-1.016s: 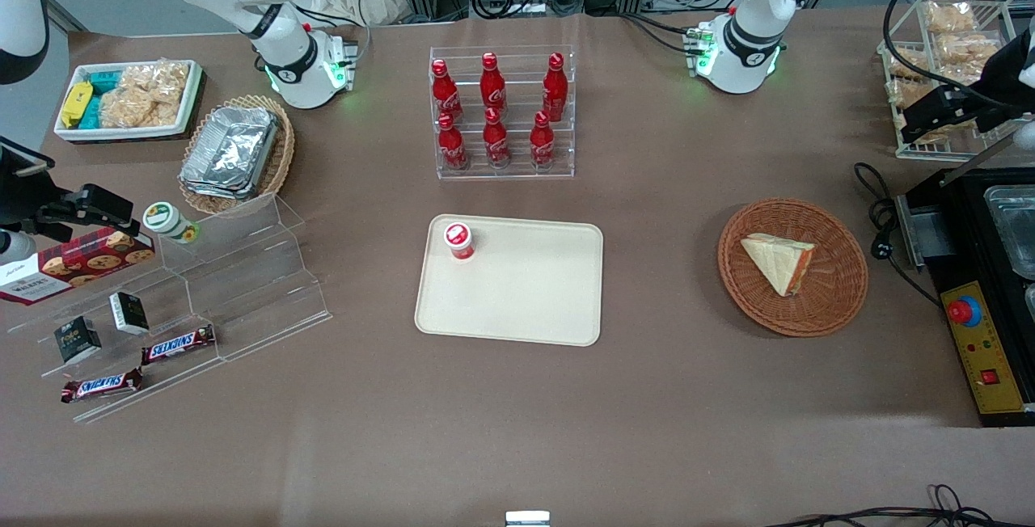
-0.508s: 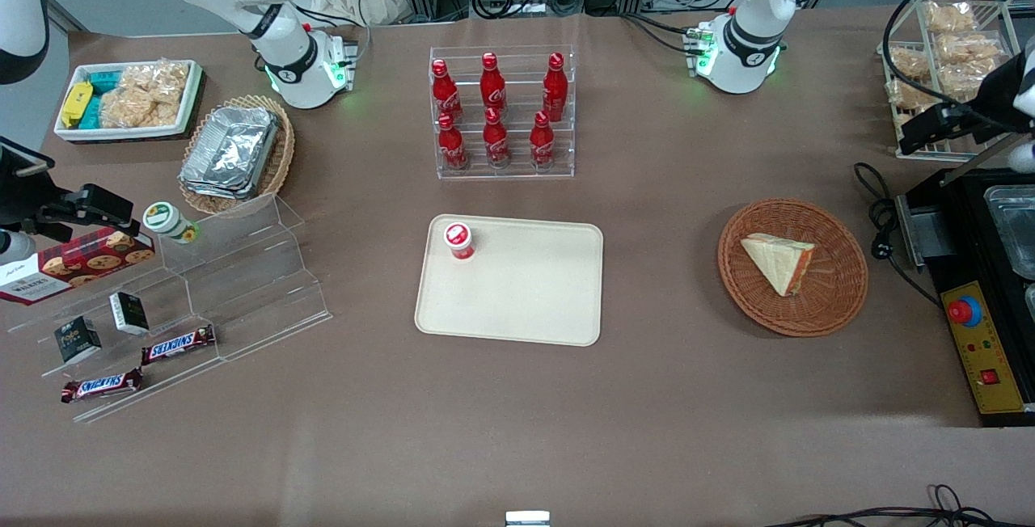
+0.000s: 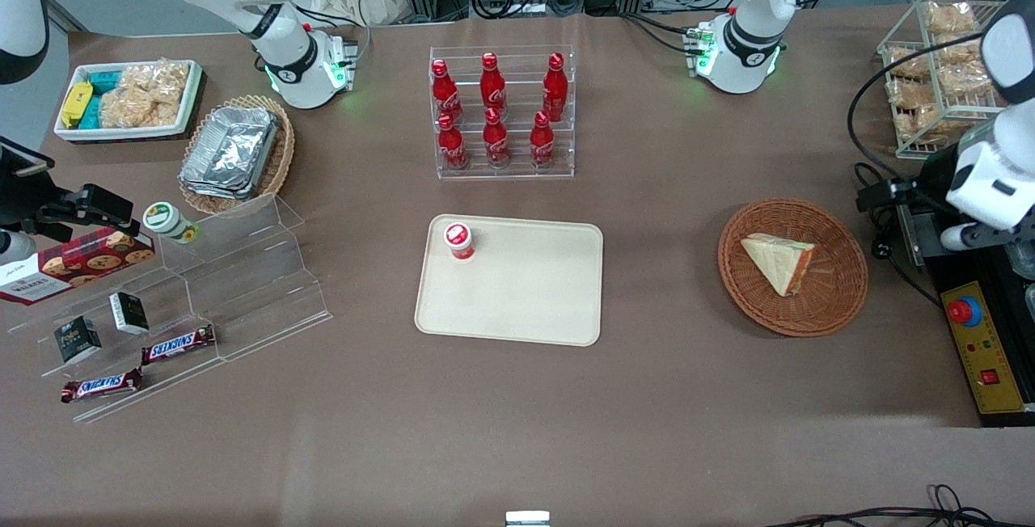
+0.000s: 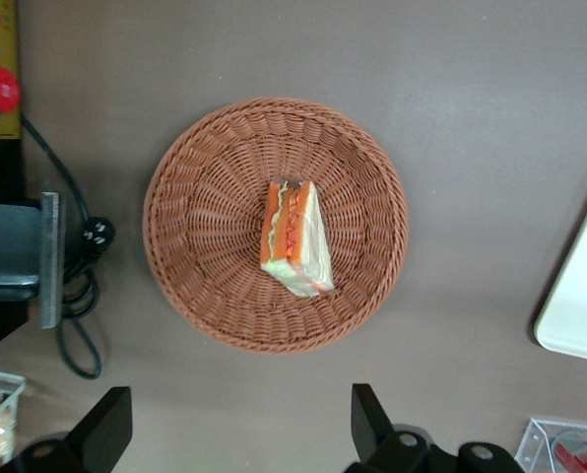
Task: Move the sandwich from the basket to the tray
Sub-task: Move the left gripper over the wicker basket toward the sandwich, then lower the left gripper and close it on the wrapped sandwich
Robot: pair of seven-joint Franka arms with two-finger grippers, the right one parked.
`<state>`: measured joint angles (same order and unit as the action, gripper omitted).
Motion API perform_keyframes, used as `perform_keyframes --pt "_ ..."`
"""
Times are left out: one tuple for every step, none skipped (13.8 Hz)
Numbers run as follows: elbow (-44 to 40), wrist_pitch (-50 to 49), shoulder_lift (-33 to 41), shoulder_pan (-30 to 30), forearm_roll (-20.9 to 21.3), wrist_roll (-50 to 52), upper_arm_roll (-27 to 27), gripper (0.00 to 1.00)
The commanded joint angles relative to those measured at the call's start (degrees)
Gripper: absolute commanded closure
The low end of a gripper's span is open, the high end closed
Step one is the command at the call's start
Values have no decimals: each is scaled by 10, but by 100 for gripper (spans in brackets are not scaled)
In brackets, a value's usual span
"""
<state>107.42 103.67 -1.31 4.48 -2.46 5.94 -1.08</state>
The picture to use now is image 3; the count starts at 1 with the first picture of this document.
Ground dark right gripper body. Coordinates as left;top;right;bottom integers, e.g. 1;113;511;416
0;137;59;230

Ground triangle sandwich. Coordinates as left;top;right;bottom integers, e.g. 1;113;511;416
740;233;817;297

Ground aluminium foil tray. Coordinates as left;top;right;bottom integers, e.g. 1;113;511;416
179;171;264;196
183;105;281;186

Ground round brown wicker basket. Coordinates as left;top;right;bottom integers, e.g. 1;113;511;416
717;198;870;339

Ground oval light wicker basket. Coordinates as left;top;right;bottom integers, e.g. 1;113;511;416
177;94;297;217

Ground beige plastic tray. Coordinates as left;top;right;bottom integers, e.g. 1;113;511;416
414;214;605;348

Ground red cookie box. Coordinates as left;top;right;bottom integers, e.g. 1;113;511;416
0;226;156;307

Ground green lid cup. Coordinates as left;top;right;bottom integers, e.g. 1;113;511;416
142;201;201;246

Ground bagged fried snack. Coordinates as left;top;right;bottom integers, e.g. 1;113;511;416
936;36;995;99
895;105;961;149
887;78;940;112
923;0;978;37
885;45;932;82

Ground white rectangular snack bin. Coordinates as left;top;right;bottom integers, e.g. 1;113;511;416
53;59;205;144

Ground clear bag of crackers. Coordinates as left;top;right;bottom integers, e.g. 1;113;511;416
100;87;182;130
120;61;192;104

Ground black sealing machine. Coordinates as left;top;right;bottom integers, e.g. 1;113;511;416
893;179;1035;429

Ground yellow snack pack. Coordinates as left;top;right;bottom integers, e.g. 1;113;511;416
60;81;95;129

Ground small black box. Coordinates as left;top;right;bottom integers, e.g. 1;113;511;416
53;315;104;365
109;291;151;336

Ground red emergency stop button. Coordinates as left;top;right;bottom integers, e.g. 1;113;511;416
947;296;984;328

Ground Snickers chocolate bar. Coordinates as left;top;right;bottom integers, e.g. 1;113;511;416
60;367;145;405
141;324;218;367

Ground yellow control panel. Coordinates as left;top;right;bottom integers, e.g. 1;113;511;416
940;280;1029;417

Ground clear acrylic stepped shelf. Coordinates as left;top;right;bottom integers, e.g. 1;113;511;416
6;192;333;425

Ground red cola bottle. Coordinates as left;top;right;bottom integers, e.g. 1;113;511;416
431;58;464;124
542;52;569;123
480;52;509;116
529;111;557;170
483;107;512;170
437;112;469;171

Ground red lid cup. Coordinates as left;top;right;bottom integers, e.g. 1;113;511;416
442;221;476;262

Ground clear acrylic bottle rack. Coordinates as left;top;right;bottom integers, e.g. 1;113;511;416
429;44;577;181

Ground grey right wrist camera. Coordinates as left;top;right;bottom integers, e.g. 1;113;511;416
0;228;39;267

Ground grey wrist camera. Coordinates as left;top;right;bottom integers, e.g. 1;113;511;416
0;228;39;267
940;220;1035;255

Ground black power cord with plug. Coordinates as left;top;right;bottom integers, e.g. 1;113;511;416
854;162;945;310

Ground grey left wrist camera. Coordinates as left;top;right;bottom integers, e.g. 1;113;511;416
940;220;1035;255

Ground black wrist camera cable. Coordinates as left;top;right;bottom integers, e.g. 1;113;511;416
846;32;986;188

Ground white wire basket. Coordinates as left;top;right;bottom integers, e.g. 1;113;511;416
877;0;1016;162

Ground black cables on table edge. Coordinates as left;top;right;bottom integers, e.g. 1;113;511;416
763;483;1035;527

